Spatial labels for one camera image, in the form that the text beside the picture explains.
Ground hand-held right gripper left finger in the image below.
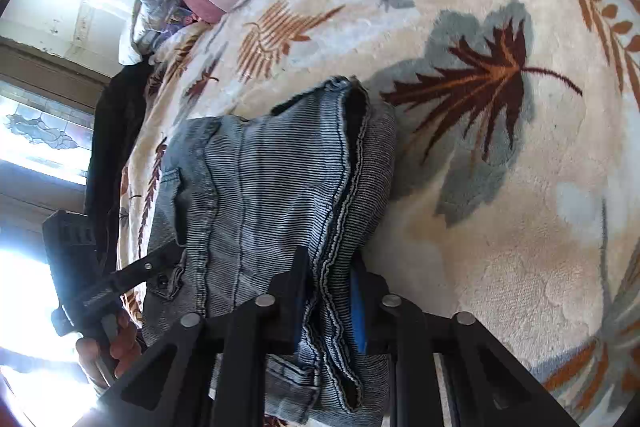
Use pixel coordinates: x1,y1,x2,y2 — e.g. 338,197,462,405
75,247,313,427

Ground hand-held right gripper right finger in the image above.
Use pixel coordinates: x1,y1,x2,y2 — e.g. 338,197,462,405
349,257,583,427

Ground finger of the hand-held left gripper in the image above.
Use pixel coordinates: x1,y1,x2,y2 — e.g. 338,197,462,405
102,239,187,297

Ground blue-grey striped denim pants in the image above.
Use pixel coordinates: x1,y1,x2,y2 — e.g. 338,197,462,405
142,76,398,425

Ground person's left hand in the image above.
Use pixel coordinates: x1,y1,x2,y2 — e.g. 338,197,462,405
75,311,147,392

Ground dark garment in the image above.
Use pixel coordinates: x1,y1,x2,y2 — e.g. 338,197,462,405
82,62,151,268

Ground stained glass window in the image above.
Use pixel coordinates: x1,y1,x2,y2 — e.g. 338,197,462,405
0,77,98,188

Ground cream leaf print blanket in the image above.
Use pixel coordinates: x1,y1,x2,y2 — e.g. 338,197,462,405
115,0,640,427

